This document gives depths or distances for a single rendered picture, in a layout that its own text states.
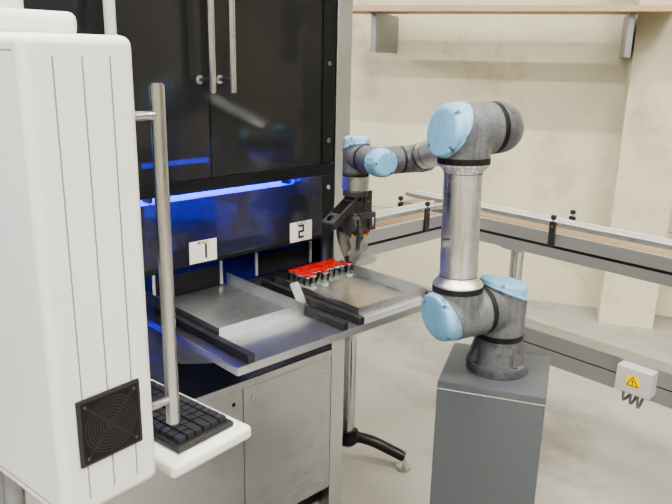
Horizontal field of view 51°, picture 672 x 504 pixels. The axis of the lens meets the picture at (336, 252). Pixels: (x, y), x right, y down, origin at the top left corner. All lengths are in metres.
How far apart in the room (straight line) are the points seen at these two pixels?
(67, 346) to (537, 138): 3.76
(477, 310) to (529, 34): 3.09
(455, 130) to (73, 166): 0.78
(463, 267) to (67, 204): 0.87
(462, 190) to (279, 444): 1.11
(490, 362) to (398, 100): 3.13
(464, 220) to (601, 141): 3.04
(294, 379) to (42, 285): 1.27
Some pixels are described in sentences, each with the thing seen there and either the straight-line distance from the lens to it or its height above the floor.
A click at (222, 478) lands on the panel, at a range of 2.21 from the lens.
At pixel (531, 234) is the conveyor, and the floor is 0.91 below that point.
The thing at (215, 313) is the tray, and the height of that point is 0.88.
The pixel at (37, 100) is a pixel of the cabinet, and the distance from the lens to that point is 1.05.
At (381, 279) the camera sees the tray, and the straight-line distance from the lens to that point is 2.06.
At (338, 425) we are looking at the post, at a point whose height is 0.31.
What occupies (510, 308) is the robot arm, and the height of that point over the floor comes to 0.97.
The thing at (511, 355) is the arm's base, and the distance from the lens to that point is 1.74.
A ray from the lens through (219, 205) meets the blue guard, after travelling 1.89.
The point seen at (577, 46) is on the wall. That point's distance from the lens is 4.53.
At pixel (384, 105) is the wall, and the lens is 4.69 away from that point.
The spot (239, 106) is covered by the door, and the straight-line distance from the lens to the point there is 1.91.
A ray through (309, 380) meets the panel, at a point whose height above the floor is 0.52.
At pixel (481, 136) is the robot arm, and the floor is 1.37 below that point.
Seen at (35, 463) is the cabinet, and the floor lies 0.88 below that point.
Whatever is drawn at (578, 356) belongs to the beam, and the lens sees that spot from 2.69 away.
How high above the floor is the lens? 1.53
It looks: 16 degrees down
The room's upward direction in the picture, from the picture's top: 1 degrees clockwise
